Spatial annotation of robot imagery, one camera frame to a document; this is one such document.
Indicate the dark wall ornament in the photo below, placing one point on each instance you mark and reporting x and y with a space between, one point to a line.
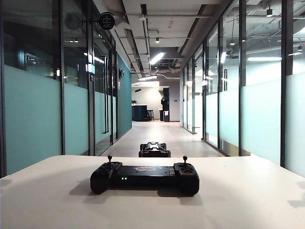
121 72

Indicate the ceiling track spotlight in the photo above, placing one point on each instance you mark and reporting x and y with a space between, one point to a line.
157 40

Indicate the black quadruped robot dog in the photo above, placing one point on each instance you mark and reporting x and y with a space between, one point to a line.
155 149

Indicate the green potted plant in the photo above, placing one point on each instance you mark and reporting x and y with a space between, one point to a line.
134 102

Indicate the red paper ceiling tag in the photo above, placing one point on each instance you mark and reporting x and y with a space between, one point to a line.
170 23

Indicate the lit blue door sign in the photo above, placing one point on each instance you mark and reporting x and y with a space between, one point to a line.
90 68

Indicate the round black hanging sign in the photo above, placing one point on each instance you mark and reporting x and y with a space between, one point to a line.
106 21

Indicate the black gamepad remote control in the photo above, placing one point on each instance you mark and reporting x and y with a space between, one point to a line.
143 177

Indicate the tall black cabinet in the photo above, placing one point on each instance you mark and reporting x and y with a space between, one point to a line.
166 91

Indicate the black pendant lamp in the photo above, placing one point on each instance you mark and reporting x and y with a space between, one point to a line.
269 12

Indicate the dark wooden bar stool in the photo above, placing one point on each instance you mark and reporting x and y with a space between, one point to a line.
150 115

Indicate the dark bar counter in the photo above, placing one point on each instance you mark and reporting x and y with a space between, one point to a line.
139 113

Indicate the long linear ceiling light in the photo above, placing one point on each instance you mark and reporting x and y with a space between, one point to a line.
156 58

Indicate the small white door sign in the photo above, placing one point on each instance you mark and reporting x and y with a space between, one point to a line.
204 83

